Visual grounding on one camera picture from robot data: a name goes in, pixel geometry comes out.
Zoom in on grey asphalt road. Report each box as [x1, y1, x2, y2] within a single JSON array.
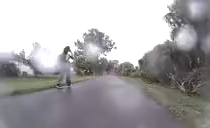
[[0, 74, 181, 128]]

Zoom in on large dense bushes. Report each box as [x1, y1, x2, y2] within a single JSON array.
[[137, 0, 210, 101]]

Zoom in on tall tree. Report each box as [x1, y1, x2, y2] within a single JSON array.
[[72, 28, 117, 76]]

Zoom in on person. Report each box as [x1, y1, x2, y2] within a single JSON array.
[[55, 45, 75, 90]]

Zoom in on grass verge with leaf litter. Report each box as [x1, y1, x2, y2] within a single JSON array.
[[121, 75, 210, 128]]

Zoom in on clump of bushes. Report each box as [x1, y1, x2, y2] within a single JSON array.
[[106, 59, 141, 77]]

